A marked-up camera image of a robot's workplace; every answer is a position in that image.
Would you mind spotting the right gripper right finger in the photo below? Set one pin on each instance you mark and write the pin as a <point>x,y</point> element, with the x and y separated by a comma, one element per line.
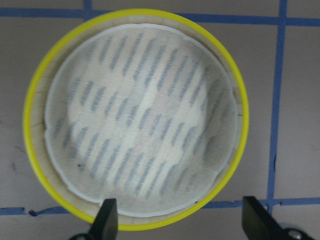
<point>257,223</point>

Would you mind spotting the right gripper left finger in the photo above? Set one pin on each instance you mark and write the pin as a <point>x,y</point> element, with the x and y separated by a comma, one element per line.
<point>105,225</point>

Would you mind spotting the yellow bamboo steamer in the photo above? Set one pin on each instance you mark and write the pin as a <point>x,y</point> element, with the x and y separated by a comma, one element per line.
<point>140,105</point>

